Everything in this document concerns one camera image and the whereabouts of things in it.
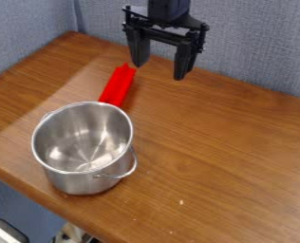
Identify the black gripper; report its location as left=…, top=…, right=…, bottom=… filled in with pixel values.
left=121, top=4, right=210, bottom=81

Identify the grey device below table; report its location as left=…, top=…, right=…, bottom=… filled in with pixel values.
left=0, top=219, right=29, bottom=243

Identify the red rectangular block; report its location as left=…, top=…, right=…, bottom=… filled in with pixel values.
left=97, top=64, right=136, bottom=106

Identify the metal pot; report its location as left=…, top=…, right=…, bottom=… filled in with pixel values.
left=31, top=102, right=137, bottom=196

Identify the white object below table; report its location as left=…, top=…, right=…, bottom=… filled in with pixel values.
left=49, top=223, right=100, bottom=243

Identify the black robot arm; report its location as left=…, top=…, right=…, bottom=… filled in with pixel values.
left=121, top=0, right=210, bottom=81

